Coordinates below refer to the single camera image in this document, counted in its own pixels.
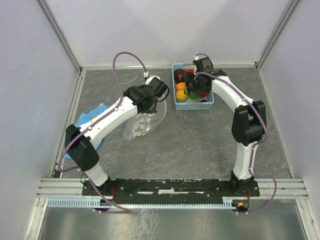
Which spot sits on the orange toy fruit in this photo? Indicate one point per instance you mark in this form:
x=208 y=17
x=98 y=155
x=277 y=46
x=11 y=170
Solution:
x=181 y=86

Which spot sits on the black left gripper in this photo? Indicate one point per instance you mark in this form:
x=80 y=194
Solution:
x=153 y=110

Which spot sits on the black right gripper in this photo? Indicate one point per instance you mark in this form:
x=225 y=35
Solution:
x=189 y=78

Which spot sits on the clear dotted zip top bag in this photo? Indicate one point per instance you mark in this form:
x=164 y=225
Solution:
x=143 y=124

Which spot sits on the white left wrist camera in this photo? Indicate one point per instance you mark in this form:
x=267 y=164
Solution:
x=148 y=78

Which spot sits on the light blue plastic basket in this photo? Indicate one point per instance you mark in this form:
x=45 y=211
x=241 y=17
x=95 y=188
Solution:
x=189 y=104

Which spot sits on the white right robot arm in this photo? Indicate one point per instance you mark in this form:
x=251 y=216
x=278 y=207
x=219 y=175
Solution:
x=249 y=117

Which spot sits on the dark maroon toy fruit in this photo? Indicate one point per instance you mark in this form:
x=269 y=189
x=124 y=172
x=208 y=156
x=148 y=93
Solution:
x=179 y=75

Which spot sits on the red toy apple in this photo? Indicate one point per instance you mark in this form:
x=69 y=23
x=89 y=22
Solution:
x=203 y=95

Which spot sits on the red yellow toy pepper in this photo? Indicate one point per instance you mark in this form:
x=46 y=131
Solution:
x=190 y=71

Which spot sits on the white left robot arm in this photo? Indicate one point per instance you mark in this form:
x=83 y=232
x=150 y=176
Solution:
x=80 y=142

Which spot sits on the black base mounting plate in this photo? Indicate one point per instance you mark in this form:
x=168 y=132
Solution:
x=177 y=191

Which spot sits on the green toy lime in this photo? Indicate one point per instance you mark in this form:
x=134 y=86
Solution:
x=193 y=96

